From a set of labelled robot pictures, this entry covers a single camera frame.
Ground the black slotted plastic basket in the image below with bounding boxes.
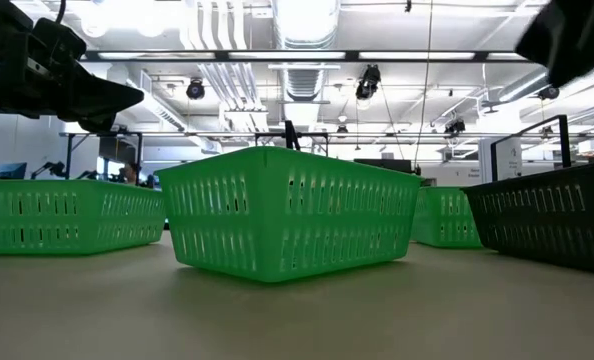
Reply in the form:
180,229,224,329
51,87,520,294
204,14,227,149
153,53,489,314
460,160,594,278

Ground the tan table mat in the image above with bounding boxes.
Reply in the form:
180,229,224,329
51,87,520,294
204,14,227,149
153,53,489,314
0,230,594,360

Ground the blue computer monitor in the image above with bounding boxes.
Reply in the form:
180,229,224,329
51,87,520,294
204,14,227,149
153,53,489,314
0,162,28,180

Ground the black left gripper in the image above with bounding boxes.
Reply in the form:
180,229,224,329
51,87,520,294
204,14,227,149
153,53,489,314
0,0,146,133

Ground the background black workstation frame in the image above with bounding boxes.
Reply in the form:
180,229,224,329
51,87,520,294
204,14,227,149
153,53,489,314
59,128,146,189

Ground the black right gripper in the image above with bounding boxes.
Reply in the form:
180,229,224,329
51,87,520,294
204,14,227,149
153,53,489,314
515,0,594,89

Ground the silver ceiling air duct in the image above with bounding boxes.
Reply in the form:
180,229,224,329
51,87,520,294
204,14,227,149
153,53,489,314
271,0,342,104

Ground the black ceiling light track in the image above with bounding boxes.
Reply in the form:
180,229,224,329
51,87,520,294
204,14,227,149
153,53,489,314
79,49,536,63

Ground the green slotted plastic basket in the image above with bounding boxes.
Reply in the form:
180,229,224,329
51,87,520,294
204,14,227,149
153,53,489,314
410,186,484,250
0,178,167,256
155,145,423,284

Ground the person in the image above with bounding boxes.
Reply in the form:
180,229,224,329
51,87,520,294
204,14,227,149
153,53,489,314
121,162,141,186

